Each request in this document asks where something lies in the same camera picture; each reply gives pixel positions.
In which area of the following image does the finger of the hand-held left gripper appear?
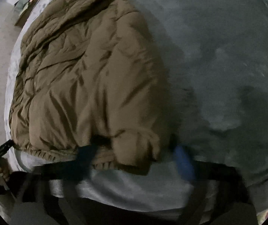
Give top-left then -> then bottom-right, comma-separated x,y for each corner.
0,139 -> 15,167

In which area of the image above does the green bag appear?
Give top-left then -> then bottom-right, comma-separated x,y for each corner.
14,0 -> 35,12

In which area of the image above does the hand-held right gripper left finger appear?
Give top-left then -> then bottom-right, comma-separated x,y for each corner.
10,143 -> 99,225

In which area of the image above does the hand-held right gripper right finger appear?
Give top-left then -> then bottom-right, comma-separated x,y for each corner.
174,145 -> 259,225

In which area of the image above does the grey fleece blanket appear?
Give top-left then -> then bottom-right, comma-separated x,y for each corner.
4,0 -> 268,225

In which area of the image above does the brown puffer jacket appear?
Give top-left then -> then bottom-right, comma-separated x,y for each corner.
9,0 -> 169,170

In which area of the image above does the wooden nightstand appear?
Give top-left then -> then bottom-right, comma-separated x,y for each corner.
14,0 -> 46,27

